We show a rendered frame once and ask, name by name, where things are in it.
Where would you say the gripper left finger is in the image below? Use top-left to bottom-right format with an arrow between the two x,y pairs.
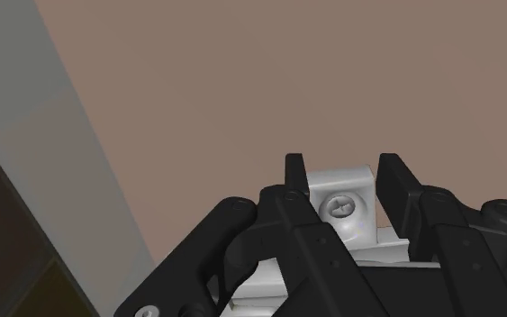
113,152 -> 390,317

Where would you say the dark brown cabinet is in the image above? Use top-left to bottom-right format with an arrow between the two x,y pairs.
0,123 -> 102,317

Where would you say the white block with round knob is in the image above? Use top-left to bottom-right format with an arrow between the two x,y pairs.
230,165 -> 441,311

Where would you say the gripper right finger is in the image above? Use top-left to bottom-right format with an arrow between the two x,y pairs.
375,152 -> 507,317

